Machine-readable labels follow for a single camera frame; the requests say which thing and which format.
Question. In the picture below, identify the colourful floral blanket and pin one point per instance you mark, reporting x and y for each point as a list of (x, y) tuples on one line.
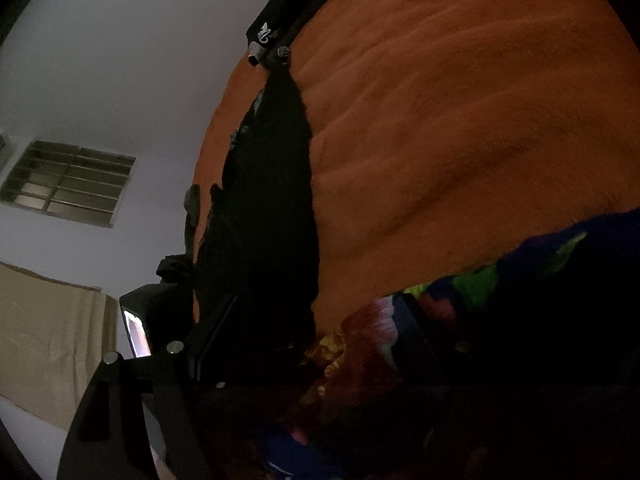
[(550, 285)]

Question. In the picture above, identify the black paisley print garment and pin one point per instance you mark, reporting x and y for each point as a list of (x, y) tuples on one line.
[(270, 185)]

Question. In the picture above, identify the grey-green cloth piece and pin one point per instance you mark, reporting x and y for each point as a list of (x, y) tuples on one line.
[(191, 210)]

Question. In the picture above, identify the folded black clothes stack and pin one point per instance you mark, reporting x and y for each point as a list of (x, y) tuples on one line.
[(295, 5)]

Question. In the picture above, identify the barred window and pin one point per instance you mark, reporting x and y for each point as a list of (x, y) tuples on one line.
[(70, 185)]

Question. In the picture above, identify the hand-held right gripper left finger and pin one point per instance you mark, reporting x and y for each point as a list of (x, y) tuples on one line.
[(215, 330)]

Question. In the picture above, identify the orange blanket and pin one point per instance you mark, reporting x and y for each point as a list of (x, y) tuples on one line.
[(450, 110)]

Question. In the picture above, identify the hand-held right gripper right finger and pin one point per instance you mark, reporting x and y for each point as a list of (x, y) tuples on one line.
[(420, 335)]

